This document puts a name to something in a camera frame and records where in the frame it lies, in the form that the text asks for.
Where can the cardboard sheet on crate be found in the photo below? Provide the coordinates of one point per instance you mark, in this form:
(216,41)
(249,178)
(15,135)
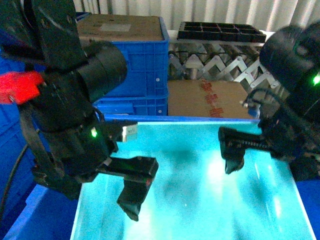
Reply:
(121,28)

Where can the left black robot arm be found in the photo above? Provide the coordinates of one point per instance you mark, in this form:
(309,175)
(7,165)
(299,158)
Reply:
(62,79)

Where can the large blue crate front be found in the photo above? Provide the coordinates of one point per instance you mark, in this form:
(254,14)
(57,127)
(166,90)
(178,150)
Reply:
(37,212)

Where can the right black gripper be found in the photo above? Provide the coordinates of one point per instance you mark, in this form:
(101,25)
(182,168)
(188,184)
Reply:
(284,134)

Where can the brown cardboard box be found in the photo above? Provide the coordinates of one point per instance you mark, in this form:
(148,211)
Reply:
(207,99)

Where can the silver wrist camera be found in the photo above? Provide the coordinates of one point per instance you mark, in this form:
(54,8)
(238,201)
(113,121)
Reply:
(263,99)
(129,132)

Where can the lower blue stacked crate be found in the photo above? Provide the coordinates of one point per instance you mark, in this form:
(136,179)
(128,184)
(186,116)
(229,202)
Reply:
(138,106)

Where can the expandable roller conveyor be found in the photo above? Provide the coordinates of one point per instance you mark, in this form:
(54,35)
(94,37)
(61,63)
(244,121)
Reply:
(221,62)

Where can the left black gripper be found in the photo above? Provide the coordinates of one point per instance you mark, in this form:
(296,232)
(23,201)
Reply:
(79,154)

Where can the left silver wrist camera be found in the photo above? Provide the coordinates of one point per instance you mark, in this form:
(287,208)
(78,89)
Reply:
(129,132)

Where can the teal plastic bin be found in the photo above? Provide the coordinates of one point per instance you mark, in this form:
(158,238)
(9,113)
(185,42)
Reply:
(200,187)

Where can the left blue crate stack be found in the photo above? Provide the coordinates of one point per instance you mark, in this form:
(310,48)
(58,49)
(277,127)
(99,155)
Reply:
(11,145)

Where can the blue crate with cardboard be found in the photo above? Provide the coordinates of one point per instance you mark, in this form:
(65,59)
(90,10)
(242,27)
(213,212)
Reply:
(147,68)

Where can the black compartment tray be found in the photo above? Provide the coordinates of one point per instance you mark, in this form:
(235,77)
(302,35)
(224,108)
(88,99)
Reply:
(225,32)

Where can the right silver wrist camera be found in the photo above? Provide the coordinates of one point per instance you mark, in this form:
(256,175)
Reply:
(263,99)

